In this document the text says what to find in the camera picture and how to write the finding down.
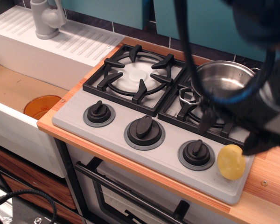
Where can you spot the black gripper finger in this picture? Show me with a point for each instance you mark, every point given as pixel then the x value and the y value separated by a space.
pixel 208 119
pixel 258 142

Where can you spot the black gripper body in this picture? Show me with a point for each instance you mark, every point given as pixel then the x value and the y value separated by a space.
pixel 251 114

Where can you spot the stainless steel pot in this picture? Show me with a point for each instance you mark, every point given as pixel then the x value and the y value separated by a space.
pixel 219 78

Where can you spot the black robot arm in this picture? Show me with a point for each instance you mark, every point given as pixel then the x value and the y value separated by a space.
pixel 258 22

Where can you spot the yellow potato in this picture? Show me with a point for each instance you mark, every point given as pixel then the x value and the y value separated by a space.
pixel 231 162

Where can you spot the black right stove knob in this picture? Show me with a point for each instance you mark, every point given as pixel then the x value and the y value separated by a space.
pixel 196 155

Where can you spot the black stove knob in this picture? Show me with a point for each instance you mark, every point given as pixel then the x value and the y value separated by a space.
pixel 144 134
pixel 99 115
pixel 196 155

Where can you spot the grey toy stove top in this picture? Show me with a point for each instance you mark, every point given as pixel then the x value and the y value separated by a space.
pixel 164 158

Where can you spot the black middle stove knob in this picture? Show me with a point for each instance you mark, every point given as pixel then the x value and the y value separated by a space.
pixel 144 134

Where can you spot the black left stove knob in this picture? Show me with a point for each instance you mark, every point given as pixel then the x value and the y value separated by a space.
pixel 99 115

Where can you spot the black right burner grate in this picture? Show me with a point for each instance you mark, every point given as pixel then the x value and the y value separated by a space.
pixel 181 109

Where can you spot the black burner grate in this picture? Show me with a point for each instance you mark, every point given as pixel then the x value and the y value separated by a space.
pixel 181 109
pixel 136 78

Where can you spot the black left burner grate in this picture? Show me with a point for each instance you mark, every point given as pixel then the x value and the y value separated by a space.
pixel 136 78

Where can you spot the orange plastic sink drain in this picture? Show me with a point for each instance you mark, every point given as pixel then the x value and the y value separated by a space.
pixel 39 106

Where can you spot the wooden drawer fronts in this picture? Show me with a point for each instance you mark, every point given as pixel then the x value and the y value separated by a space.
pixel 18 173

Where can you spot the grey toy faucet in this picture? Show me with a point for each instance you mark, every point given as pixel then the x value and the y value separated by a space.
pixel 47 21

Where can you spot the white toy sink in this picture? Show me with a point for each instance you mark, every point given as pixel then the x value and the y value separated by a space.
pixel 31 67

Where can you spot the oven door with handle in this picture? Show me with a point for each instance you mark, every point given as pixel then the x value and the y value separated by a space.
pixel 120 197

